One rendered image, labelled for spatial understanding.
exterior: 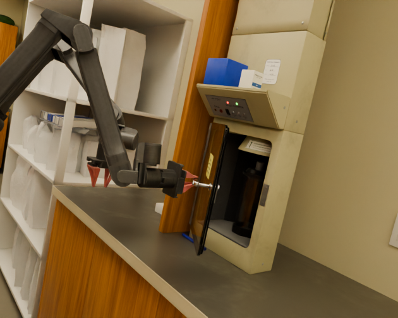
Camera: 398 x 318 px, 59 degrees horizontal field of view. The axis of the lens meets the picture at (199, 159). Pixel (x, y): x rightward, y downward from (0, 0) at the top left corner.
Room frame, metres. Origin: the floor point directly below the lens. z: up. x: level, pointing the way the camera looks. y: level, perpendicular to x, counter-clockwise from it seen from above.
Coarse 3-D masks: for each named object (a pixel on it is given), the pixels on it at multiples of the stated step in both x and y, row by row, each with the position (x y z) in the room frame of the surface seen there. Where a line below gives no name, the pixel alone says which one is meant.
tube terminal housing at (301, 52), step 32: (288, 32) 1.12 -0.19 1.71; (256, 64) 1.20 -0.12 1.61; (288, 64) 1.10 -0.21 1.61; (320, 64) 1.15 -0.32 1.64; (288, 96) 1.08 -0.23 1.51; (256, 128) 1.15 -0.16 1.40; (288, 128) 1.09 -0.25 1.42; (288, 160) 1.11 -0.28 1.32; (288, 192) 1.14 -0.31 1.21; (256, 224) 1.09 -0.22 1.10; (224, 256) 1.16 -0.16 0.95; (256, 256) 1.08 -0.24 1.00
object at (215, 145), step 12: (216, 132) 1.13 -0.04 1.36; (216, 144) 1.08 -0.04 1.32; (216, 156) 1.03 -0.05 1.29; (204, 168) 1.23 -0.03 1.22; (216, 168) 1.00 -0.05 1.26; (204, 180) 1.17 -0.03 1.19; (204, 192) 1.11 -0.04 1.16; (204, 204) 1.06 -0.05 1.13; (192, 216) 1.28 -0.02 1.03; (204, 216) 1.02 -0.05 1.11; (192, 228) 1.21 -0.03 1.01; (204, 228) 1.00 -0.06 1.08
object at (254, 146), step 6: (246, 138) 1.23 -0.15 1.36; (252, 138) 1.20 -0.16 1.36; (258, 138) 1.19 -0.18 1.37; (246, 144) 1.20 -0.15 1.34; (252, 144) 1.18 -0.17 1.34; (258, 144) 1.17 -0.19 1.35; (264, 144) 1.17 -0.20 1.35; (270, 144) 1.17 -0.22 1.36; (246, 150) 1.18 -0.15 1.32; (252, 150) 1.17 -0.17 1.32; (258, 150) 1.16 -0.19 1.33; (264, 150) 1.16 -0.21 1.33; (270, 150) 1.16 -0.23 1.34
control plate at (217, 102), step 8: (208, 96) 1.21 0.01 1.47; (216, 96) 1.18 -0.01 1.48; (216, 104) 1.21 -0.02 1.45; (224, 104) 1.18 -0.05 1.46; (232, 104) 1.14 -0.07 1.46; (240, 104) 1.12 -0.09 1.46; (216, 112) 1.25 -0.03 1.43; (224, 112) 1.21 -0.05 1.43; (240, 112) 1.14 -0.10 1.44; (248, 112) 1.11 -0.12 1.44; (248, 120) 1.14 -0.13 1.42
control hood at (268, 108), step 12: (204, 84) 1.21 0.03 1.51; (204, 96) 1.24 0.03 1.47; (228, 96) 1.14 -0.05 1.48; (240, 96) 1.09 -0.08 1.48; (252, 96) 1.05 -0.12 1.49; (264, 96) 1.01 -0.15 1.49; (276, 96) 1.03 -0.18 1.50; (252, 108) 1.09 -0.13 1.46; (264, 108) 1.04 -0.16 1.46; (276, 108) 1.03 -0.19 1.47; (288, 108) 1.07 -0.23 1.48; (240, 120) 1.17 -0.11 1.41; (264, 120) 1.08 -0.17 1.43; (276, 120) 1.04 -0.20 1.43
